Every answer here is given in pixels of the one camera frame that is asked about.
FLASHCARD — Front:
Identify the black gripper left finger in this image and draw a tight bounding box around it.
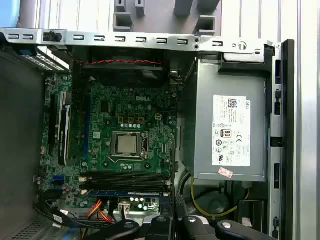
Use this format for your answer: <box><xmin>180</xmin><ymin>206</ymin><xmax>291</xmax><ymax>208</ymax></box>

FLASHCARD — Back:
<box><xmin>86</xmin><ymin>216</ymin><xmax>175</xmax><ymax>240</ymax></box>

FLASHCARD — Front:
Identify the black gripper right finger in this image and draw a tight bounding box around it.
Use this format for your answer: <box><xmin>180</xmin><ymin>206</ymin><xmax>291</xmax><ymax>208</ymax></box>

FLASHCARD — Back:
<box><xmin>180</xmin><ymin>216</ymin><xmax>277</xmax><ymax>240</ymax></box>

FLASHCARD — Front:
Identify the black RAM slot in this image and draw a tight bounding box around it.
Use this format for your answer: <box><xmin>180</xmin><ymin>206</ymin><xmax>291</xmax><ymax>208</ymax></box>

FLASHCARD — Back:
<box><xmin>86</xmin><ymin>171</ymin><xmax>171</xmax><ymax>178</ymax></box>
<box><xmin>86</xmin><ymin>181</ymin><xmax>171</xmax><ymax>189</ymax></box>

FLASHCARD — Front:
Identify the RAM stick with blue label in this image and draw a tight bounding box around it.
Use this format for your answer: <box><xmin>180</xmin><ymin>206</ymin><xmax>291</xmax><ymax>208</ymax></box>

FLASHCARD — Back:
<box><xmin>86</xmin><ymin>189</ymin><xmax>162</xmax><ymax>198</ymax></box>

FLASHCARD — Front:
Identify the black expansion slot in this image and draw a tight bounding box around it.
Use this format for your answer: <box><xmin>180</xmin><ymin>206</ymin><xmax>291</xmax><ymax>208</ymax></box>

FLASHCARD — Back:
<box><xmin>48</xmin><ymin>93</ymin><xmax>57</xmax><ymax>154</ymax></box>

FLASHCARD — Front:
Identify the grey round speaker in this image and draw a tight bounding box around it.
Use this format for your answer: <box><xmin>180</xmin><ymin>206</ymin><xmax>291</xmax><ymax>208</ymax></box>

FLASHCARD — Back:
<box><xmin>196</xmin><ymin>191</ymin><xmax>232</xmax><ymax>217</ymax></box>

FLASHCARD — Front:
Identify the blue disk carrier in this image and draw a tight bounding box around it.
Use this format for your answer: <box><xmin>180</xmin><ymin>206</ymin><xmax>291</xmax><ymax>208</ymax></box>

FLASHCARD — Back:
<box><xmin>61</xmin><ymin>229</ymin><xmax>85</xmax><ymax>240</ymax></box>

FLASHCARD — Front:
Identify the silver CPU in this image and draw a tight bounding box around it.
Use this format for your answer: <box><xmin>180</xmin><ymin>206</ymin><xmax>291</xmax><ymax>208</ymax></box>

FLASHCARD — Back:
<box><xmin>117</xmin><ymin>136</ymin><xmax>138</xmax><ymax>155</ymax></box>

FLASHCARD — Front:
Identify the metal CPU socket cover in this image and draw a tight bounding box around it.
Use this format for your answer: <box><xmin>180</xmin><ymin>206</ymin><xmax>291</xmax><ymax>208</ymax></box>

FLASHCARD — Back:
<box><xmin>111</xmin><ymin>131</ymin><xmax>145</xmax><ymax>161</ymax></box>

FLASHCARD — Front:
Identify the grey power supply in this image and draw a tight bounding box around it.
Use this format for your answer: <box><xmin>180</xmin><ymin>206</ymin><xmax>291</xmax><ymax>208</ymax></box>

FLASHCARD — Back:
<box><xmin>192</xmin><ymin>56</ymin><xmax>270</xmax><ymax>183</ymax></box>

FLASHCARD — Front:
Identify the green motherboard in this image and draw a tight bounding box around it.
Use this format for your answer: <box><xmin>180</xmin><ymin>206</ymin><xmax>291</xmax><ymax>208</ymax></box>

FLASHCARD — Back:
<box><xmin>33</xmin><ymin>72</ymin><xmax>180</xmax><ymax>216</ymax></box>

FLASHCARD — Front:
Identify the metal drive cage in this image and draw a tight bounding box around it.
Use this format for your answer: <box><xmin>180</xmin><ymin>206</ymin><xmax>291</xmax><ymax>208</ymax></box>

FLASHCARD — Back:
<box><xmin>9</xmin><ymin>217</ymin><xmax>83</xmax><ymax>240</ymax></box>

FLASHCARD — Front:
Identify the graphics card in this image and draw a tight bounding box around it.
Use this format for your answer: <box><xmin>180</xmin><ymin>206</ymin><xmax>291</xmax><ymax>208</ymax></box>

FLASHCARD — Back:
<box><xmin>57</xmin><ymin>89</ymin><xmax>85</xmax><ymax>166</ymax></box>

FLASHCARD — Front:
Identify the black case fan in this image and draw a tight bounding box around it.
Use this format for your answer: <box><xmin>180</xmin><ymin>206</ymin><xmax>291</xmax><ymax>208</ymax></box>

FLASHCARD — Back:
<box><xmin>81</xmin><ymin>48</ymin><xmax>167</xmax><ymax>82</ymax></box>

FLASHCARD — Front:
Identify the black PC case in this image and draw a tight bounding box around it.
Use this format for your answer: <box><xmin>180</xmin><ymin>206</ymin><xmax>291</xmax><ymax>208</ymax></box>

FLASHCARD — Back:
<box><xmin>0</xmin><ymin>26</ymin><xmax>296</xmax><ymax>240</ymax></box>

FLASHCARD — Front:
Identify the grey part rack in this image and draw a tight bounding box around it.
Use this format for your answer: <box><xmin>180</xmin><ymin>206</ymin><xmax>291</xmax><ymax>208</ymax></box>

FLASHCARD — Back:
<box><xmin>112</xmin><ymin>0</ymin><xmax>223</xmax><ymax>36</ymax></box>

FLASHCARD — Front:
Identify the pale blue object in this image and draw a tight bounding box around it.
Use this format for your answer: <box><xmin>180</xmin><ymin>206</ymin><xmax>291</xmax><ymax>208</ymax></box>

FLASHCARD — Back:
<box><xmin>0</xmin><ymin>0</ymin><xmax>21</xmax><ymax>29</ymax></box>

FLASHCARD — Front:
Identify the yellow wire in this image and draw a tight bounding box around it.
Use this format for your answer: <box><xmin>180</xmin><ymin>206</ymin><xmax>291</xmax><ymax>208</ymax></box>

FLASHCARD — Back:
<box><xmin>190</xmin><ymin>174</ymin><xmax>251</xmax><ymax>218</ymax></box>

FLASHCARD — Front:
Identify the white wire connector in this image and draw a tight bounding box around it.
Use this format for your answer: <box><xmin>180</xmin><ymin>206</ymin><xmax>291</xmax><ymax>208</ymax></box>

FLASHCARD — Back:
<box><xmin>117</xmin><ymin>199</ymin><xmax>130</xmax><ymax>214</ymax></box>

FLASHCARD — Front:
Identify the orange red wire bundle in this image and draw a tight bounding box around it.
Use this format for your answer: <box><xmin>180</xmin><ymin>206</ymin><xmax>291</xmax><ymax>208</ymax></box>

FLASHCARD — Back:
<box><xmin>87</xmin><ymin>199</ymin><xmax>118</xmax><ymax>224</ymax></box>

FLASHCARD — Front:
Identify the thin wire locking lever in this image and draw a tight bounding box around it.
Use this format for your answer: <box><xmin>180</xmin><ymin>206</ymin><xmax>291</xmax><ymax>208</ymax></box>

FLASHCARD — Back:
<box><xmin>107</xmin><ymin>153</ymin><xmax>147</xmax><ymax>163</ymax></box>

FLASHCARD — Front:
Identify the black data cable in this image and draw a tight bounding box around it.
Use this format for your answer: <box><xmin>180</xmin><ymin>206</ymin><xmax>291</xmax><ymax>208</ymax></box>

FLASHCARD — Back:
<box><xmin>33</xmin><ymin>193</ymin><xmax>118</xmax><ymax>230</ymax></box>

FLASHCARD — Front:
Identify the short red black wire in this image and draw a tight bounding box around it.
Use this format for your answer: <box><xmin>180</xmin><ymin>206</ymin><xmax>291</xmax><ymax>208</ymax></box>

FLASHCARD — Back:
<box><xmin>168</xmin><ymin>71</ymin><xmax>187</xmax><ymax>87</ymax></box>

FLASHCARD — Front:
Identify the long red black twisted wire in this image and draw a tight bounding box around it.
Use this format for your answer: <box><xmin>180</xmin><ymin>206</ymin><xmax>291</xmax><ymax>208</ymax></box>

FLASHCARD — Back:
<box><xmin>73</xmin><ymin>58</ymin><xmax>163</xmax><ymax>66</ymax></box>

